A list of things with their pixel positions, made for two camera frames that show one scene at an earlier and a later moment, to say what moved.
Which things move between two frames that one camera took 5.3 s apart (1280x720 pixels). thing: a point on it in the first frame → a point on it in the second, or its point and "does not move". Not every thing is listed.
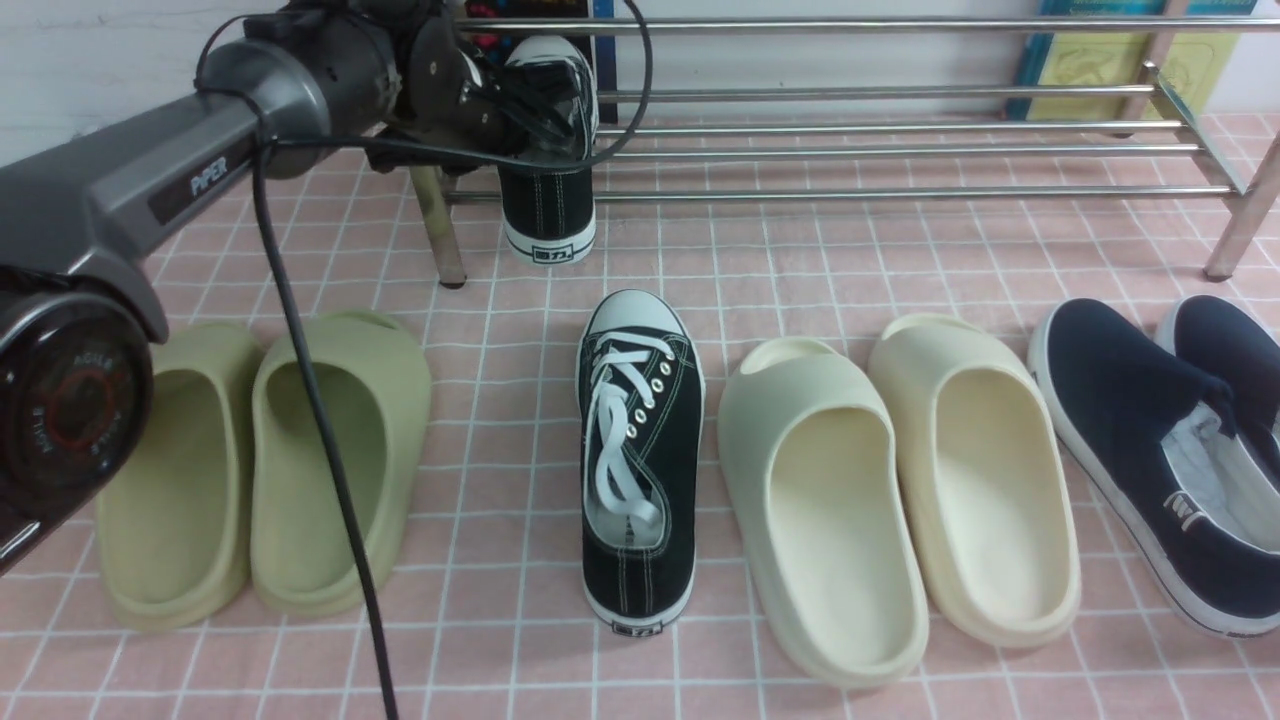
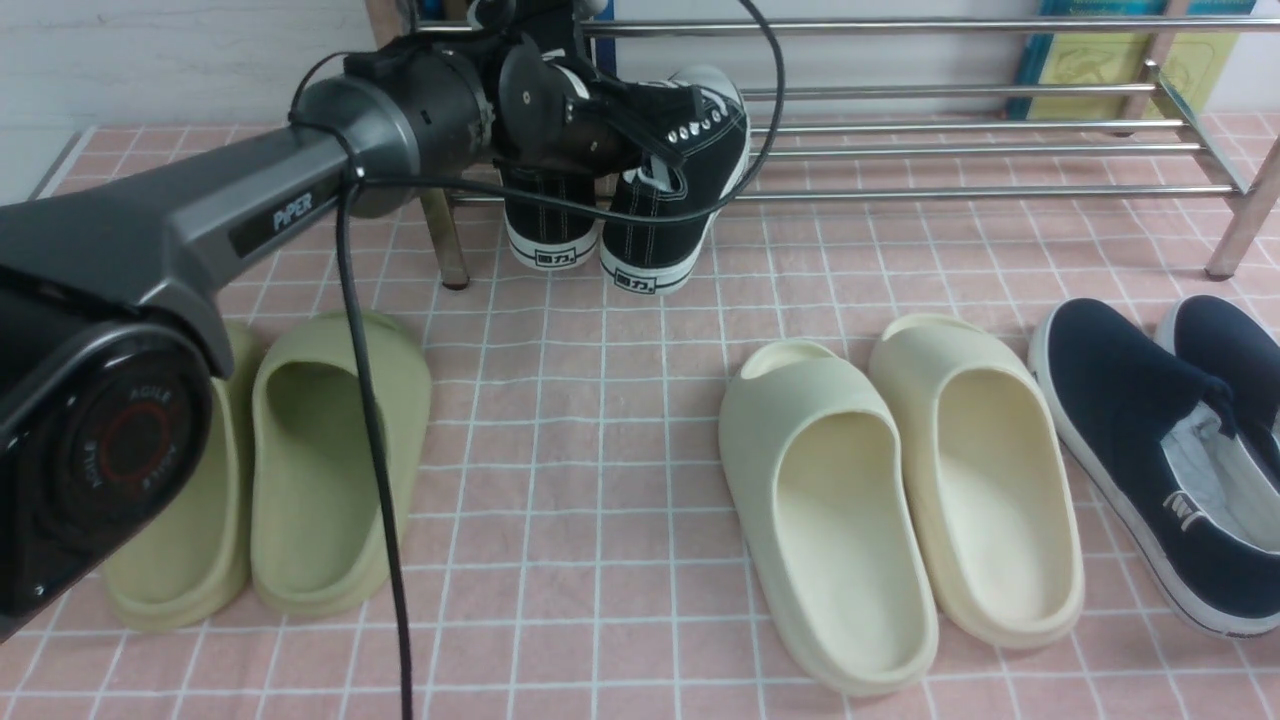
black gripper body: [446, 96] → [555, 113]
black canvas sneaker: [640, 421] → [648, 258]
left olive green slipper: [172, 542] does not move
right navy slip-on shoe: [1220, 341] does not move
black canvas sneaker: [549, 216] does not move
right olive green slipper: [375, 375] does not move
